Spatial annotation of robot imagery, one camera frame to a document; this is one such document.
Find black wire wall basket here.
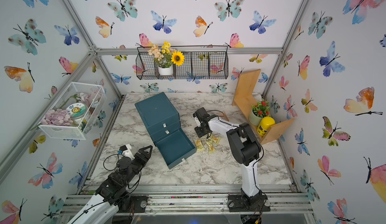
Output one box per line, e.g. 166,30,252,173
133,45,229,81

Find wooden zigzag shelf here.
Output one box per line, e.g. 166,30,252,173
232,69,295,145

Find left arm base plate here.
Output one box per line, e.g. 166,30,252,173
119,195,148,214

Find white wire wall basket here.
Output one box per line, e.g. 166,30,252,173
38,82,106,140

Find green pot red flowers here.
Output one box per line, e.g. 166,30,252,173
248,99,270,126

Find yellow cookie packet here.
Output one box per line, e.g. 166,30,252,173
195,139,205,152
203,138,212,147
210,136,221,146
208,142,216,154

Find teal bottom drawer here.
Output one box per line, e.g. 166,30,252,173
155,128,197,169

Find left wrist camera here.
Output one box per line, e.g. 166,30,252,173
118,144,134,160

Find pink artificial flowers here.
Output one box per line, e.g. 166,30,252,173
40,108,73,126

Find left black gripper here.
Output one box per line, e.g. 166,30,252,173
122,145,152,186

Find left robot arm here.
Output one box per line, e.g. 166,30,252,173
69,145,153,224

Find round green tin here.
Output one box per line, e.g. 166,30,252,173
66,102,87,119

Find yellow canister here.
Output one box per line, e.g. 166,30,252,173
256,116,275,137

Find teal drawer cabinet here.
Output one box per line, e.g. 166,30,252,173
135,92,181,142

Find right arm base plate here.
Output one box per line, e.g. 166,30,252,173
227,194,271,213

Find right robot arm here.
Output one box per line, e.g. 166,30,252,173
193,107,263,198

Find white pot with flowers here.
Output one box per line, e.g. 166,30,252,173
148,41,185,76

